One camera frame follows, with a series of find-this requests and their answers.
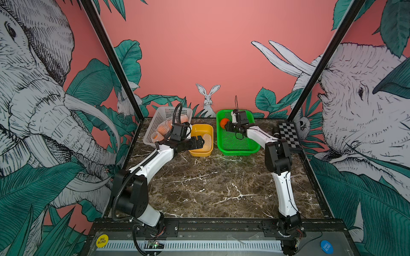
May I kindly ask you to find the white plastic perforated basket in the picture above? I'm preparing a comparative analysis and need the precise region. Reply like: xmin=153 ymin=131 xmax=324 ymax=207
xmin=143 ymin=106 xmax=193 ymax=148

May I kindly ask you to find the white foam net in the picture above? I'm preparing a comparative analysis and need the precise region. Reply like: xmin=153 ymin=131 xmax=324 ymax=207
xmin=202 ymin=133 xmax=213 ymax=152

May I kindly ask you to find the black white folding chessboard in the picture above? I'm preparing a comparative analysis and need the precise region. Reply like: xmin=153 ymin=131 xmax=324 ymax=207
xmin=278 ymin=122 xmax=303 ymax=152

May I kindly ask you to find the black frame post right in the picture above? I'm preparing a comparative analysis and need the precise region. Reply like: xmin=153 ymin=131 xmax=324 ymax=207
xmin=287 ymin=0 xmax=366 ymax=121

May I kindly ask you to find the green plastic perforated basket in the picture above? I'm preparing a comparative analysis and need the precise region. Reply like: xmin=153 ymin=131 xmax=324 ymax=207
xmin=216 ymin=109 xmax=261 ymax=156

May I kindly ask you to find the blue round sticker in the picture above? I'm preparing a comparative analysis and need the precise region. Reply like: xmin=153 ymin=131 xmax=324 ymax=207
xmin=320 ymin=240 xmax=334 ymax=255

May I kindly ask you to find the black frame post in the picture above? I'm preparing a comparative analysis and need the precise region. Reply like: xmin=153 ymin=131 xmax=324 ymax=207
xmin=80 ymin=0 xmax=145 ymax=121
xmin=287 ymin=0 xmax=366 ymax=121

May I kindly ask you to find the netted orange upper right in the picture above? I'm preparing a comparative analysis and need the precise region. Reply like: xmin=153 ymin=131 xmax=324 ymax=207
xmin=180 ymin=115 xmax=189 ymax=123

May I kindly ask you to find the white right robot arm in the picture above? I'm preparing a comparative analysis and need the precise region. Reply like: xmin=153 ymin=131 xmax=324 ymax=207
xmin=220 ymin=109 xmax=304 ymax=238

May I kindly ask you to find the netted orange lower left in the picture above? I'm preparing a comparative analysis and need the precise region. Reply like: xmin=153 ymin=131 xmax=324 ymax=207
xmin=151 ymin=131 xmax=164 ymax=143

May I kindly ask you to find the black cylindrical microphone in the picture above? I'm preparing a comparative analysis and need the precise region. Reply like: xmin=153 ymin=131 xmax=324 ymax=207
xmin=272 ymin=127 xmax=281 ymax=139

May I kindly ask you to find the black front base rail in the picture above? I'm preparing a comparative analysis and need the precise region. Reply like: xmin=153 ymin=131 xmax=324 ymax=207
xmin=89 ymin=217 xmax=347 ymax=239

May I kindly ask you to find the yellow plastic tub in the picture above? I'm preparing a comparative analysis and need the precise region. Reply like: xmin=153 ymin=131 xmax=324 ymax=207
xmin=189 ymin=124 xmax=214 ymax=157

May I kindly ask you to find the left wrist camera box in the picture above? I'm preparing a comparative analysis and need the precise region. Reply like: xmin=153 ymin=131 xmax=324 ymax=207
xmin=170 ymin=123 xmax=190 ymax=141

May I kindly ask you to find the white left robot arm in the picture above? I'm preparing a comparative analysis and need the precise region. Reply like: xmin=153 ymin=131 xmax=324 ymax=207
xmin=110 ymin=135 xmax=205 ymax=230

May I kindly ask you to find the black frame post left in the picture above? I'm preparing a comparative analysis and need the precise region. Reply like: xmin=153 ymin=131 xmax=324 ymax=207
xmin=80 ymin=0 xmax=145 ymax=121

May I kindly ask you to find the white slotted front rail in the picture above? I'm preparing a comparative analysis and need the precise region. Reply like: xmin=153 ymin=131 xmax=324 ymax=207
xmin=95 ymin=239 xmax=283 ymax=253

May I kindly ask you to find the yellow round sticker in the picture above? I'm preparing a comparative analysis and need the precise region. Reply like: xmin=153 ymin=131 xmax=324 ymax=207
xmin=96 ymin=234 xmax=109 ymax=248

